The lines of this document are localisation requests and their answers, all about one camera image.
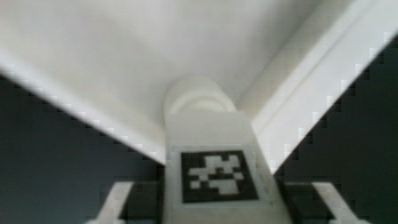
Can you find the white square table top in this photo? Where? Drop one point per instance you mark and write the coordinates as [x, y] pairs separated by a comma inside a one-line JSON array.
[[96, 53]]

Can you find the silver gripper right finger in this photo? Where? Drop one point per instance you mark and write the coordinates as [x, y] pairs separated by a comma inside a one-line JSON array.
[[339, 209]]

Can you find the white table leg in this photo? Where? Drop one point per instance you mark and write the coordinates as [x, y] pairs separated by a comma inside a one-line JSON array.
[[219, 188]]

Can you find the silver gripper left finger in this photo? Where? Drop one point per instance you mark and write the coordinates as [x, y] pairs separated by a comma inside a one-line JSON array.
[[108, 215]]

